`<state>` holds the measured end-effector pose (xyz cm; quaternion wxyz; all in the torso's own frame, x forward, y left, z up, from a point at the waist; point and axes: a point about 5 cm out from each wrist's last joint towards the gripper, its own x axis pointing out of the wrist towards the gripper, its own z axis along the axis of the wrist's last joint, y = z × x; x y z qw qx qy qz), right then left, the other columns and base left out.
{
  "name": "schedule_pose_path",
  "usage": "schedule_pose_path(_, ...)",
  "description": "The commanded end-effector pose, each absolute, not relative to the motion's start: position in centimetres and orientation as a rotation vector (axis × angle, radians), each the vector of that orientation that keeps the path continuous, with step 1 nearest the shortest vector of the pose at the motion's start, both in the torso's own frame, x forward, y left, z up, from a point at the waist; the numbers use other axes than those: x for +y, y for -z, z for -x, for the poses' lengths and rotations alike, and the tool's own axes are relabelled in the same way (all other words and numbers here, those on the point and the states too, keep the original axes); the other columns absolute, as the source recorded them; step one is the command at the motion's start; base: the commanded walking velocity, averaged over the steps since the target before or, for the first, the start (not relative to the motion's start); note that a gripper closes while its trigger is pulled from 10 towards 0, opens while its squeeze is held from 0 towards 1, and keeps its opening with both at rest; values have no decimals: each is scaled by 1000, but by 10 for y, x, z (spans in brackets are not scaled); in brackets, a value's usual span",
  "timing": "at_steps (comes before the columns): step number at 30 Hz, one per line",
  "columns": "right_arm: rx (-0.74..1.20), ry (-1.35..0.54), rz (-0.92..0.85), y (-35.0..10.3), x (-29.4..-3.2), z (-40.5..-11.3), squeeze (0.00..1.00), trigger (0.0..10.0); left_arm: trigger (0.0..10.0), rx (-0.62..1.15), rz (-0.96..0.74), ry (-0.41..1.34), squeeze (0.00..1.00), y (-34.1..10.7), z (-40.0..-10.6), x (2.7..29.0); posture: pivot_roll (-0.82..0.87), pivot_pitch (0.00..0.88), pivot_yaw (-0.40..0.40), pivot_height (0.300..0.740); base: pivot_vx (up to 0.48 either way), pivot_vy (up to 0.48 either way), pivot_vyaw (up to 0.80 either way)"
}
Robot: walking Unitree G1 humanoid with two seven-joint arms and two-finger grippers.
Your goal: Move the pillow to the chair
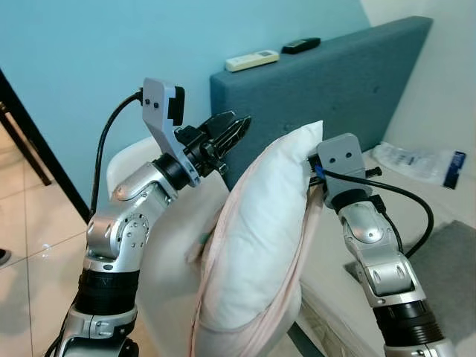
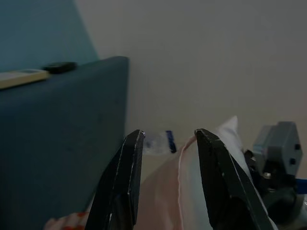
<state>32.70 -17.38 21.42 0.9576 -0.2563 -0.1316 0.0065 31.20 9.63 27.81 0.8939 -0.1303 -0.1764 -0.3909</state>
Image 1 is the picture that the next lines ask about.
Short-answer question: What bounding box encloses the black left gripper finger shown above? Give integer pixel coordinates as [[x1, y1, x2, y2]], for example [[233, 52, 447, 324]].
[[205, 112, 239, 136], [222, 117, 252, 153]]

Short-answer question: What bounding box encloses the pink and white pillow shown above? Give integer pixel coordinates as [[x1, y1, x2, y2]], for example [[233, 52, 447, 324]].
[[190, 120, 328, 357]]

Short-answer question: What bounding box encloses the clear plastic packet blue label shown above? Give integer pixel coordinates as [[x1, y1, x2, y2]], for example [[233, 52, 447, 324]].
[[372, 141, 468, 190]]

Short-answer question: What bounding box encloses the white remote control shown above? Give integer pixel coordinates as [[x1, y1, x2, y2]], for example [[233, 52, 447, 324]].
[[225, 50, 280, 72]]

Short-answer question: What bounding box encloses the blue-grey padded headboard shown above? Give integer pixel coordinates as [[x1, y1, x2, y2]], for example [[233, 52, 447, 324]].
[[210, 16, 434, 190]]

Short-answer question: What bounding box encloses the black remote control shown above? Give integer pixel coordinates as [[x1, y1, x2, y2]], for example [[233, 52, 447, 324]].
[[281, 37, 322, 54]]

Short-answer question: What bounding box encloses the grey cushion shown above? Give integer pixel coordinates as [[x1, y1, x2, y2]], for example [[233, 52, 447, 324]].
[[344, 220, 476, 344]]

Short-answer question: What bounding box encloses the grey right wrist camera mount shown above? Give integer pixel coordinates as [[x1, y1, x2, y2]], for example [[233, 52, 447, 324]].
[[316, 133, 367, 196]]

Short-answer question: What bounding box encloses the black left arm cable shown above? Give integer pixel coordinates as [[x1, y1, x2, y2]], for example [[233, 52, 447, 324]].
[[89, 89, 146, 216]]

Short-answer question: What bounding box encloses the black door frame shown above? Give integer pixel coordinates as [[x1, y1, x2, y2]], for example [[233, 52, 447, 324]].
[[0, 67, 91, 222]]

